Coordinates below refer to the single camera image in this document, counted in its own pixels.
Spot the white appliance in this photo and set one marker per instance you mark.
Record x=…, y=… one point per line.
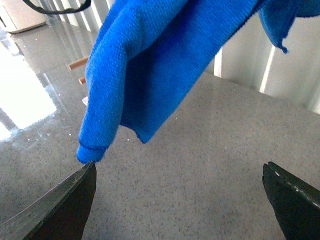
x=17, y=17

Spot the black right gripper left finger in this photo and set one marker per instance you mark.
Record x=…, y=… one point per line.
x=60, y=214

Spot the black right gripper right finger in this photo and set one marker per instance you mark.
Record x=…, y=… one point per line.
x=296, y=204

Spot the white wooden towel rack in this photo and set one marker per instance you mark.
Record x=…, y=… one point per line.
x=76, y=71

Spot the white pleated curtain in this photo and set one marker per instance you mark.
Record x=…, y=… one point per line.
x=250, y=59

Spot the blue microfiber cloth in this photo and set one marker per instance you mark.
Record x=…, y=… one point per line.
x=149, y=53

